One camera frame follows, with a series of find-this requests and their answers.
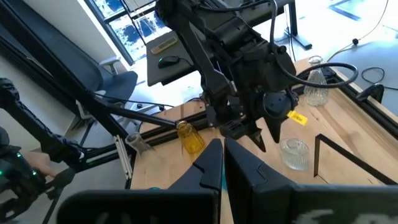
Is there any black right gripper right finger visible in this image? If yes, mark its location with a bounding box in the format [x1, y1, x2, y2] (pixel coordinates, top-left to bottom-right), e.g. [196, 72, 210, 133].
[223, 138, 398, 224]

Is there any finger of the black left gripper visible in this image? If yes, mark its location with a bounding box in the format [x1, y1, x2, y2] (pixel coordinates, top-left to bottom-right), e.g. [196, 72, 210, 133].
[267, 114, 289, 144]
[247, 126, 267, 153]

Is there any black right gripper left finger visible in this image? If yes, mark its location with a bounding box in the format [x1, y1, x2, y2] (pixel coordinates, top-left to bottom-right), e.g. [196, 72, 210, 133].
[57, 139, 223, 224]

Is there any clear short ribbed glass jar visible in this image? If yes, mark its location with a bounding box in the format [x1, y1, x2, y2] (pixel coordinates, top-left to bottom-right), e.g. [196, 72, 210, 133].
[279, 138, 311, 171]

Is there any yellow glass vase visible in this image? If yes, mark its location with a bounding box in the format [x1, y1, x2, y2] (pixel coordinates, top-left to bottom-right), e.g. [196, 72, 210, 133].
[176, 120, 206, 156]

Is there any clear tall ribbed glass vase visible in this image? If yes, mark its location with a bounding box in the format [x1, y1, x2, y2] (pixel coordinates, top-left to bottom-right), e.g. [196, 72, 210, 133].
[303, 55, 330, 107]

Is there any yellow tag label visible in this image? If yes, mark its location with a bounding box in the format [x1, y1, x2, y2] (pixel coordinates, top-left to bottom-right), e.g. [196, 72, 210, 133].
[286, 110, 309, 126]

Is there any black table clamp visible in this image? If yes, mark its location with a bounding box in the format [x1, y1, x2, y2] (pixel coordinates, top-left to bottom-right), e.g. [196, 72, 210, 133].
[356, 83, 386, 103]

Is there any black computer mouse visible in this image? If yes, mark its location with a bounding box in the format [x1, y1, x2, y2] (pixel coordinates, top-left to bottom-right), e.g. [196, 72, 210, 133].
[157, 55, 181, 69]

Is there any black office chair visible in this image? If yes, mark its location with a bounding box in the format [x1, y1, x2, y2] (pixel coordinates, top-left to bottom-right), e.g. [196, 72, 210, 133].
[18, 0, 139, 125]

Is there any yellow green handheld remote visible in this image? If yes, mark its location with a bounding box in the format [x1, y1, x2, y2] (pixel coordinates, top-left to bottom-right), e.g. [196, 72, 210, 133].
[150, 36, 178, 55]

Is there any window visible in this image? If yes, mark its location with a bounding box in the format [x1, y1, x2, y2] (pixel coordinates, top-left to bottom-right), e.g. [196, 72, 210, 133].
[83, 0, 174, 66]

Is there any person's hand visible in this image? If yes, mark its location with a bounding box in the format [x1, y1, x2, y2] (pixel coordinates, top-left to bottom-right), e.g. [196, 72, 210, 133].
[18, 149, 58, 178]

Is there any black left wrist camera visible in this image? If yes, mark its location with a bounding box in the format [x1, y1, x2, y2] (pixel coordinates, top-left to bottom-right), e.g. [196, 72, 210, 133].
[219, 119, 246, 139]

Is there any wooden shelf black metal frame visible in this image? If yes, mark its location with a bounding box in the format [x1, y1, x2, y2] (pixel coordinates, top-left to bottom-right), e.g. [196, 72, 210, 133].
[313, 133, 398, 187]

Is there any silver aluminium bracket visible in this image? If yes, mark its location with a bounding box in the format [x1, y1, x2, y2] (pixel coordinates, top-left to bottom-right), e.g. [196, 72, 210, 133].
[113, 134, 134, 181]

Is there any black aluminium rig frame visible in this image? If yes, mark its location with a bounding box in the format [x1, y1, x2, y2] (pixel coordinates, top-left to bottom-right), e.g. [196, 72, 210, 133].
[0, 0, 398, 190]

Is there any yellow extension cord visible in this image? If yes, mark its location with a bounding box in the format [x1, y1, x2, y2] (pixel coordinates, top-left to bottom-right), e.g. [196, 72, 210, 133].
[326, 0, 391, 63]

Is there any black floor cable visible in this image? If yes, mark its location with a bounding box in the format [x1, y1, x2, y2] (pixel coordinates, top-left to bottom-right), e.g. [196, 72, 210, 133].
[360, 66, 398, 91]

